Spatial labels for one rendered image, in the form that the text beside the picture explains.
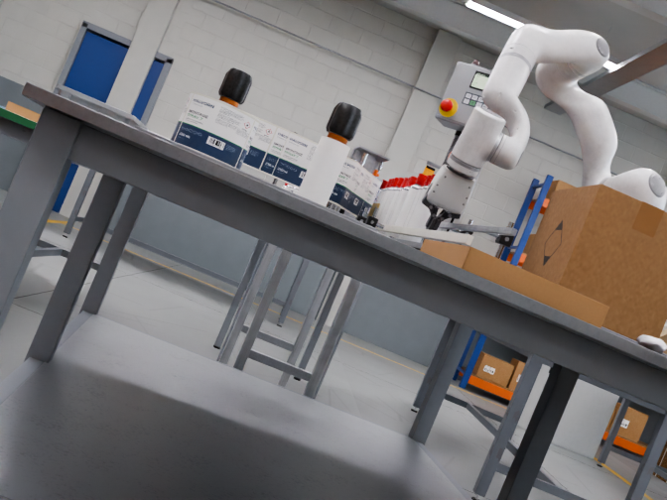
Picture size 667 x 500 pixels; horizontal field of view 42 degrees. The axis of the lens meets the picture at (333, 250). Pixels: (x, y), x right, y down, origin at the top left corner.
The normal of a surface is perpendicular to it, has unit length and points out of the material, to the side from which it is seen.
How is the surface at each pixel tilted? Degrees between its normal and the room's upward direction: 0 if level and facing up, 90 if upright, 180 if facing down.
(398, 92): 90
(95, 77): 90
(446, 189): 112
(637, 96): 90
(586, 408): 90
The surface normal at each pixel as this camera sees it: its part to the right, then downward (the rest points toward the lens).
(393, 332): 0.04, 0.01
